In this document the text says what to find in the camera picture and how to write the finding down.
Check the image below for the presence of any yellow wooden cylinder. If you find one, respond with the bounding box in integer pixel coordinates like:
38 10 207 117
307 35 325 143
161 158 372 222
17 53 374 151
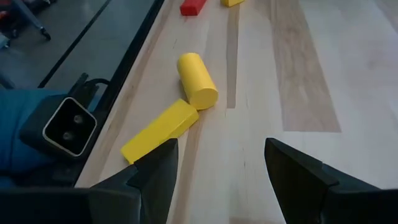
176 52 219 111

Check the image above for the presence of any yellow wooden block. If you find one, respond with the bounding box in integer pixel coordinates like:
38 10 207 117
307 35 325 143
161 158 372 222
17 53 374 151
120 98 200 165

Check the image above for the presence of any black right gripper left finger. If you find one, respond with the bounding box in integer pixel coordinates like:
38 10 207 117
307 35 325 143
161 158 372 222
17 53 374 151
0 138 180 224

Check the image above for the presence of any yellow wooden cube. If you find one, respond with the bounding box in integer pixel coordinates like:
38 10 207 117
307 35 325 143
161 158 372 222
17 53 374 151
220 0 246 8

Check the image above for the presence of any wood top workbench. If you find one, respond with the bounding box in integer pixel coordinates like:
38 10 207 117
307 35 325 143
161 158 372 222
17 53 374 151
11 0 52 41

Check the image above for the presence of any black table-level camera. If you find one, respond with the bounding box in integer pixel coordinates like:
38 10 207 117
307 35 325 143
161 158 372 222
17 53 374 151
19 93 98 159

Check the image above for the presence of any red wooden block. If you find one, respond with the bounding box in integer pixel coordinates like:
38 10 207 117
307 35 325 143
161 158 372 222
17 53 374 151
179 0 208 17

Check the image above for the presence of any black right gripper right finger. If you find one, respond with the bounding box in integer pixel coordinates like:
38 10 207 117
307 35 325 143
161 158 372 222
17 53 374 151
264 138 398 224

